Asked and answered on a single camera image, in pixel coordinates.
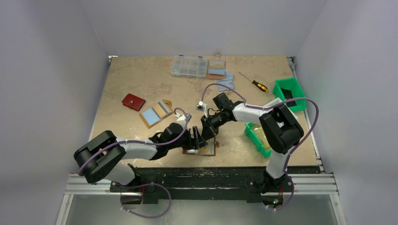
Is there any open tan card holder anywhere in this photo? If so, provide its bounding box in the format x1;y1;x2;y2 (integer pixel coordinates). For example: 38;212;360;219
139;99;173;128

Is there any yellow black screwdriver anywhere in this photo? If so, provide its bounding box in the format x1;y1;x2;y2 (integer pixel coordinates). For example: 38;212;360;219
239;72;268;92

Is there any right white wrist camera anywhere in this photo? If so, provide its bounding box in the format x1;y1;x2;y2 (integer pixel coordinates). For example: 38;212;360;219
196;101;207;112

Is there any dark red card holder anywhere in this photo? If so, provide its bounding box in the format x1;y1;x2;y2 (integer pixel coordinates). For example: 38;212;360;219
122;93;146;112

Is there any clear plastic organizer box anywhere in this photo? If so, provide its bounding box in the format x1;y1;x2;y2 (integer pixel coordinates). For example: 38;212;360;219
171;55;207;79

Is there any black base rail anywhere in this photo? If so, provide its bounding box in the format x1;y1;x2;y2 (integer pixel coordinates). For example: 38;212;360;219
108;166;321;205

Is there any open brown card holder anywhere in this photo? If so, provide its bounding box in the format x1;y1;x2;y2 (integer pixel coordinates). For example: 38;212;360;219
207;60;226;79

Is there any purple cable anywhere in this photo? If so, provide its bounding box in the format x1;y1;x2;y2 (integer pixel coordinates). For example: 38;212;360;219
200;82;320;212
77;107;190;219

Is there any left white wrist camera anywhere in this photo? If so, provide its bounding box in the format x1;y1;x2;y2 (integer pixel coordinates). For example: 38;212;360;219
175;113;192;127

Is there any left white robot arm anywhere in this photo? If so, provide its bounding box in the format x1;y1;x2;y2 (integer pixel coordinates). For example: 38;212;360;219
73;123;214;186

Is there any brown leather card holder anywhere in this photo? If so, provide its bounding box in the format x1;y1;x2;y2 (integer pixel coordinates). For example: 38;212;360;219
182;138;219;157

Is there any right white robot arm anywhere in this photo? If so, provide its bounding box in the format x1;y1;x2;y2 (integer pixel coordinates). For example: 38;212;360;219
200;93;304;188

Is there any green bin with cards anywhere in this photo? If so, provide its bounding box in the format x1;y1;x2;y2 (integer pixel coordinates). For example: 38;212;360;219
245;122;272;158

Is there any blue transparent card sleeve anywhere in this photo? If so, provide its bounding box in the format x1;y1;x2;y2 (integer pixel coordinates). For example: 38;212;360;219
214;71;236;92

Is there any green bin far right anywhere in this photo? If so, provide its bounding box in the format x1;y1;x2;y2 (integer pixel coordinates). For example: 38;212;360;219
272;77;306;112

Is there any aluminium frame rail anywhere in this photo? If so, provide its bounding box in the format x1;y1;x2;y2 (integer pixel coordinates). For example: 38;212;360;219
56;173;347;225

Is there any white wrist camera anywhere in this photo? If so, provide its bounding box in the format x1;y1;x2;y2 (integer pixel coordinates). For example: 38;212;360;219
196;101;207;112
175;113;192;127

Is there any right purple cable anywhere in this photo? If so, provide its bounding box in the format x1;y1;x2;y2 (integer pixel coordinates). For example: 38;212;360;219
200;82;320;212

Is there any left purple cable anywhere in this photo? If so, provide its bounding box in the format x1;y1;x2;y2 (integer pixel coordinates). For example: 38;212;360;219
77;107;190;219

